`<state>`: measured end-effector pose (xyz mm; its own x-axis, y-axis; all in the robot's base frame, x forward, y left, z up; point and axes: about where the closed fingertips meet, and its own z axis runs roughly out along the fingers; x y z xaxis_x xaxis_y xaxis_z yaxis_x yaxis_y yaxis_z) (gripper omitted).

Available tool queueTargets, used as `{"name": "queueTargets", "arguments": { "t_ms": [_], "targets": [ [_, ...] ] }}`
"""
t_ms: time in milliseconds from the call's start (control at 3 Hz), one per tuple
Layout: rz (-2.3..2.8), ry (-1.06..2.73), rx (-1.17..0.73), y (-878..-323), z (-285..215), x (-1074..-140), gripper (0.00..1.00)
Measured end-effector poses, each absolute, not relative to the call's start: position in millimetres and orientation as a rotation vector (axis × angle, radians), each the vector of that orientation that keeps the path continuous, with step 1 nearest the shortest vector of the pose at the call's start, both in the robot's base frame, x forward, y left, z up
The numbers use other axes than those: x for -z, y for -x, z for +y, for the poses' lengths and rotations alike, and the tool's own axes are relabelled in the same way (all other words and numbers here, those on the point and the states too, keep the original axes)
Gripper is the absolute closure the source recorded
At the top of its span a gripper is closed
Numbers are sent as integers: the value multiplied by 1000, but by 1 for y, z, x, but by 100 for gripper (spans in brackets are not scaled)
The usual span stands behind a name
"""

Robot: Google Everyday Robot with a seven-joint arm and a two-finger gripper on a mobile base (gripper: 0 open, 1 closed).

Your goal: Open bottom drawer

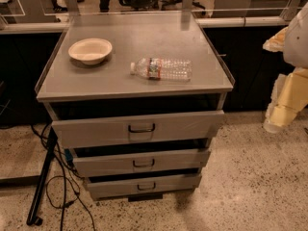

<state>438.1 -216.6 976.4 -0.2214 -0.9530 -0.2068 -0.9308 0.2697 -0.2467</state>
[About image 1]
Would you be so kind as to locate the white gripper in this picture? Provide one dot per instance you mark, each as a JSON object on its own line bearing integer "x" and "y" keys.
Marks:
{"x": 296, "y": 47}

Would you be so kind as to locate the grey bottom drawer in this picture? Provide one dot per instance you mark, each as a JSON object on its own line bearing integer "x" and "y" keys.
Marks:
{"x": 112, "y": 189}

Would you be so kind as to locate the grey drawer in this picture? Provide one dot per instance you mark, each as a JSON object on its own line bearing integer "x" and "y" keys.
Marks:
{"x": 137, "y": 129}
{"x": 112, "y": 189}
{"x": 141, "y": 162}

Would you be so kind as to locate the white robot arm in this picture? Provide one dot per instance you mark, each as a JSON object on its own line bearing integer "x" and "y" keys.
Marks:
{"x": 295, "y": 50}

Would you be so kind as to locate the grey top drawer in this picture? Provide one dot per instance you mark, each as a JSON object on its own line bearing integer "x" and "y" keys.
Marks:
{"x": 137, "y": 129}

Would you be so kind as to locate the grey drawer cabinet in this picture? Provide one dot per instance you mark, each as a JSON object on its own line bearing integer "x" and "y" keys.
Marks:
{"x": 72, "y": 90}

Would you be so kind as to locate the grey middle drawer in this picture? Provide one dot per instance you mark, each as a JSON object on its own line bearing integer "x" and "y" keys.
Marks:
{"x": 141, "y": 162}

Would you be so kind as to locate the clear plastic water bottle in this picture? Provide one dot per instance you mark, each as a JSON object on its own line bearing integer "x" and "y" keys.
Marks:
{"x": 163, "y": 69}

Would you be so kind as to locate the white paper bowl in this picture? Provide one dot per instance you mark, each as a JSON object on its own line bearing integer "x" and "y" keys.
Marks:
{"x": 90, "y": 51}

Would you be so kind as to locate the black metal stand leg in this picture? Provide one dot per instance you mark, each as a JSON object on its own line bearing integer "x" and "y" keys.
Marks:
{"x": 33, "y": 218}

